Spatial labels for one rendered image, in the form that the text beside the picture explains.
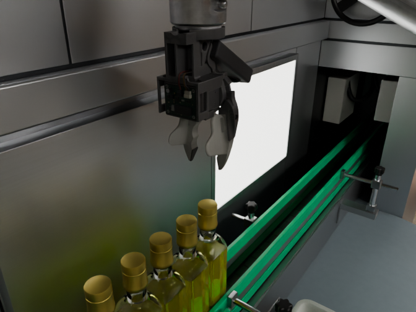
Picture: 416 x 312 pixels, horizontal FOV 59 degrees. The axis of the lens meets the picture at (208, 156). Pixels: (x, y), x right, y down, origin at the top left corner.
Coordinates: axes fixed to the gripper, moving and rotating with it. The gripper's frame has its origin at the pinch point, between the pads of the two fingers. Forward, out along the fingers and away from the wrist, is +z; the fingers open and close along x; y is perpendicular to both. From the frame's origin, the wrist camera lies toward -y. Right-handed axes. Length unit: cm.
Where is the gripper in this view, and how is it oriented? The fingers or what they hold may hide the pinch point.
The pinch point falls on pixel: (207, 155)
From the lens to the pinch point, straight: 59.4
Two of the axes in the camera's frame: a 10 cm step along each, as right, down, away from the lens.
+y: -5.7, 3.5, -7.4
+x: 8.2, 2.4, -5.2
